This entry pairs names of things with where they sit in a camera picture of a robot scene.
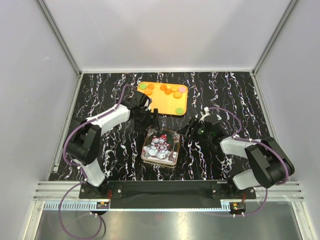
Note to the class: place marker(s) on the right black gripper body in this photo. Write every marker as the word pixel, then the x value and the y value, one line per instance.
pixel 200 132

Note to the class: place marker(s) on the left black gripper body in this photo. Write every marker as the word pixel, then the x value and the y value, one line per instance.
pixel 143 119

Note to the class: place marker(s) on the gold tin lid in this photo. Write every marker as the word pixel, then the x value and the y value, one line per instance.
pixel 161 146

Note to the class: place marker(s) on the gold tin with cups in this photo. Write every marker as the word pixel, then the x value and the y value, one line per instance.
pixel 161 164

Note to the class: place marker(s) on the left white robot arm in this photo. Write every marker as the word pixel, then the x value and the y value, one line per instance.
pixel 83 143

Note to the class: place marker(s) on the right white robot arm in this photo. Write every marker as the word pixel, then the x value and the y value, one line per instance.
pixel 269 165

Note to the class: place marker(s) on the orange round cookie left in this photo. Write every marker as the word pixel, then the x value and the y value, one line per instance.
pixel 148 92

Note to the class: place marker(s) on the orange round cookie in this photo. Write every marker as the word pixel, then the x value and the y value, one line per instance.
pixel 177 94
pixel 148 92

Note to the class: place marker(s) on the green cookie top left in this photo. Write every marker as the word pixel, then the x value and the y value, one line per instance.
pixel 142 86

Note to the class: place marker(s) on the green cookie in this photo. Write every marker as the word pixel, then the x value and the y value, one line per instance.
pixel 142 86
pixel 179 111

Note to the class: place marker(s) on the orange shell cookie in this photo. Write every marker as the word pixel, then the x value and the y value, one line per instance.
pixel 151 86

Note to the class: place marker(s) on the orange plastic tray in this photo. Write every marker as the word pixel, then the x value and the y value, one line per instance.
pixel 164 100

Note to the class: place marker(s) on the green cookie bottom right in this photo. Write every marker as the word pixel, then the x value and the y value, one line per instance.
pixel 179 111

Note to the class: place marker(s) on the orange flower cookie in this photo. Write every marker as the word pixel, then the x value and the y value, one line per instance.
pixel 163 87

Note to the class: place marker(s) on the pink cookie top right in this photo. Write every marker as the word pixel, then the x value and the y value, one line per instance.
pixel 182 89

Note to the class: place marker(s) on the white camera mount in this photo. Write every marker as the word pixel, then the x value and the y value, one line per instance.
pixel 205 113

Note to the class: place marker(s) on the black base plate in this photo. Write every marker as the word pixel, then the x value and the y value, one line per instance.
pixel 166 194

